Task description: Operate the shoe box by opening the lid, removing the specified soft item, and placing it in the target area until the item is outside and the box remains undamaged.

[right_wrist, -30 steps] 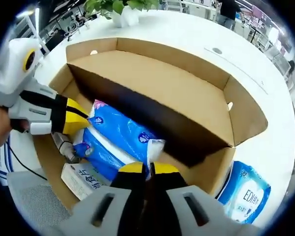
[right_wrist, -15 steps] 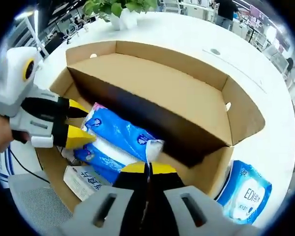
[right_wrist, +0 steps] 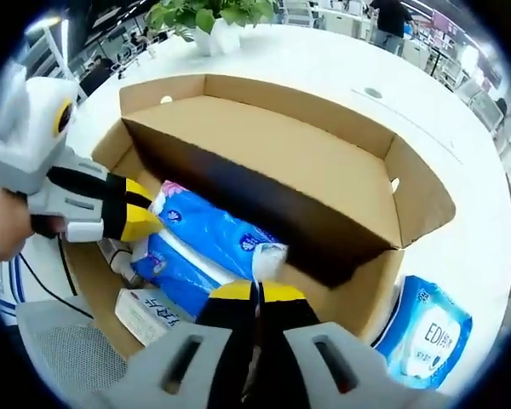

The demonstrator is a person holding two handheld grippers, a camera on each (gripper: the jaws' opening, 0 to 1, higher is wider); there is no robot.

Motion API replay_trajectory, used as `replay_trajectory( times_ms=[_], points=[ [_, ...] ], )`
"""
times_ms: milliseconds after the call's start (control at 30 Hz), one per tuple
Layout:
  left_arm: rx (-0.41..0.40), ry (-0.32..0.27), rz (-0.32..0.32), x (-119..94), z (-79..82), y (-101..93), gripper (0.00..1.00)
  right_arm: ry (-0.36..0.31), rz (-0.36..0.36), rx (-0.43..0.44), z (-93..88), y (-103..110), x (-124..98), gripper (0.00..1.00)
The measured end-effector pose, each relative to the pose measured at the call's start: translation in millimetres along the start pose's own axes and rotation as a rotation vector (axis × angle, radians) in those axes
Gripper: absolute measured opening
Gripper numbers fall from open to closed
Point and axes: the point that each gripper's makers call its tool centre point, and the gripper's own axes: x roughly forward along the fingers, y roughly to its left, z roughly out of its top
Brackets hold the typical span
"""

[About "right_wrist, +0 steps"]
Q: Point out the white blue display board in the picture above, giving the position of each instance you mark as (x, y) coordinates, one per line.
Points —
(8, 289)

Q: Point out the small white cup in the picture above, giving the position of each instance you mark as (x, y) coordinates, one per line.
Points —
(152, 52)

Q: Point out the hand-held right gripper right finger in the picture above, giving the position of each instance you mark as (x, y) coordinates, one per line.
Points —
(289, 336)

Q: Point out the white medicine box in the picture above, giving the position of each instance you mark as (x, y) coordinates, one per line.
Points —
(145, 315)

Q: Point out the light blue wet wipes pack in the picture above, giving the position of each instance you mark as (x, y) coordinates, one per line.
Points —
(426, 336)

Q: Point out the person's left hand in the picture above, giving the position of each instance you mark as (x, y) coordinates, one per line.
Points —
(4, 226)

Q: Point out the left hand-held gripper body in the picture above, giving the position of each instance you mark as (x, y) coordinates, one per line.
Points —
(30, 128)

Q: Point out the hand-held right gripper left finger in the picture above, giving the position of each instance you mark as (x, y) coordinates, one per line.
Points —
(225, 341)

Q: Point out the grey mesh office chair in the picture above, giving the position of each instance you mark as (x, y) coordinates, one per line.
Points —
(68, 349)

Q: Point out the purple monitor screen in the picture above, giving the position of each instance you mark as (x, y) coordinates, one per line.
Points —
(490, 76)
(445, 21)

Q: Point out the brown cardboard shoe box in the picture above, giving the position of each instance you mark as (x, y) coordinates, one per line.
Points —
(302, 140)

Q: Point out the blue soft tissue pack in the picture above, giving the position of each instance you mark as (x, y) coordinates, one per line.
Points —
(200, 238)

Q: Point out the small black desk device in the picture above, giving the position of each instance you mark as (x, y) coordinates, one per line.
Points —
(121, 74)

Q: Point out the potted green plant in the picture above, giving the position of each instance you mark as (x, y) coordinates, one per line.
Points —
(217, 38)

